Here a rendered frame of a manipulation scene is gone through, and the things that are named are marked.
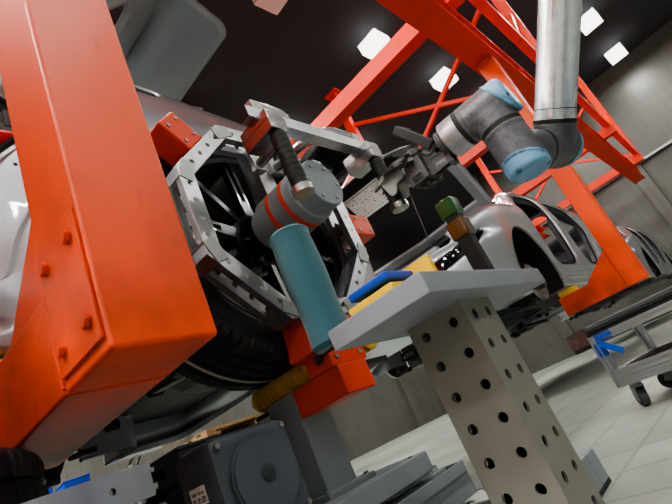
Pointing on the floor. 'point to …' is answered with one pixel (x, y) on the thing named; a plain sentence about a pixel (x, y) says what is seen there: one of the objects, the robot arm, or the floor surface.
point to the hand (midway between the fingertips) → (381, 187)
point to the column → (499, 408)
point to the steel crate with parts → (579, 342)
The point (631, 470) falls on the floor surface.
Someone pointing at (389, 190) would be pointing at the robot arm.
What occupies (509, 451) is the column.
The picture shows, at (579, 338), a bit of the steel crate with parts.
